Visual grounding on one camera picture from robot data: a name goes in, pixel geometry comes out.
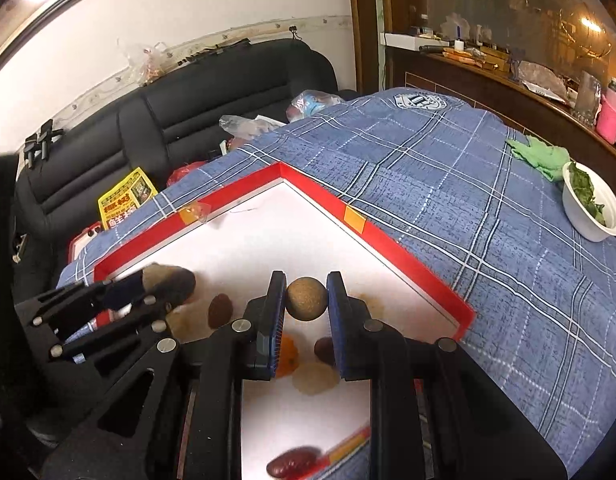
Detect brown longan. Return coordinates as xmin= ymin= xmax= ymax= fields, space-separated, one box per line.
xmin=286 ymin=276 xmax=329 ymax=321
xmin=140 ymin=264 xmax=189 ymax=286

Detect pink thermos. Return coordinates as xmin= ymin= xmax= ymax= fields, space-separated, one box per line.
xmin=595 ymin=77 xmax=616 ymax=146

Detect clear bag with snacks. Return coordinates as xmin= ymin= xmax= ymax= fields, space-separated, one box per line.
xmin=118 ymin=40 xmax=169 ymax=86

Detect glass pitcher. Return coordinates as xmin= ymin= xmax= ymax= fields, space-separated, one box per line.
xmin=572 ymin=71 xmax=602 ymax=121

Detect red and white flat box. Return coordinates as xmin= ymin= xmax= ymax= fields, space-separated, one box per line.
xmin=68 ymin=220 xmax=106 ymax=266

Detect red box with white inside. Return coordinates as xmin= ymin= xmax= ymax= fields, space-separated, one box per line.
xmin=93 ymin=161 xmax=476 ymax=480

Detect blue plaid tablecloth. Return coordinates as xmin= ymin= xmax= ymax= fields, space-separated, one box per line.
xmin=55 ymin=87 xmax=616 ymax=480

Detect black sofa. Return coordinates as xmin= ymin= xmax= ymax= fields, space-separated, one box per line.
xmin=13 ymin=37 xmax=359 ymax=321

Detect white bowl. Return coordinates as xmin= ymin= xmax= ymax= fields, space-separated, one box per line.
xmin=562 ymin=161 xmax=616 ymax=243

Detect green leaves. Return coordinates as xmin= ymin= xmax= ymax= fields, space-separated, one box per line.
xmin=570 ymin=162 xmax=608 ymax=226

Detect red plastic bag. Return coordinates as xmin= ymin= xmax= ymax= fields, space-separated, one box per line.
xmin=167 ymin=160 xmax=209 ymax=186

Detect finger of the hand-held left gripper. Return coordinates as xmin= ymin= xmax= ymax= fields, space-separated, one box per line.
xmin=17 ymin=279 xmax=145 ymax=328
xmin=49 ymin=269 xmax=197 ymax=361

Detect wooden display cabinet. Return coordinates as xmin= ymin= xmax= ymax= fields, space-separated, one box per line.
xmin=345 ymin=0 xmax=616 ymax=166

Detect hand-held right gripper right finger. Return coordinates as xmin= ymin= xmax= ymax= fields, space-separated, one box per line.
xmin=326 ymin=270 xmax=568 ymax=480

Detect black clips on sofa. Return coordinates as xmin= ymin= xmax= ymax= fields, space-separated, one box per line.
xmin=20 ymin=120 xmax=64 ymax=168

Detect orange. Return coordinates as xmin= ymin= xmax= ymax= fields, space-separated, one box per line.
xmin=278 ymin=334 xmax=301 ymax=376

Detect green cloth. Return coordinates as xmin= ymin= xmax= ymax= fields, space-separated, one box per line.
xmin=505 ymin=135 xmax=571 ymax=183

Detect yellow leaflet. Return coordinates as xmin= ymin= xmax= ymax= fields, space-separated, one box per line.
xmin=98 ymin=167 xmax=157 ymax=231

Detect clear plastic bags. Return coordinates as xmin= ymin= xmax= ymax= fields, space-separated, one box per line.
xmin=286 ymin=89 xmax=346 ymax=123

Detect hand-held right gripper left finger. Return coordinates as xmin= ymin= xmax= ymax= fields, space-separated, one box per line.
xmin=40 ymin=270 xmax=289 ymax=480

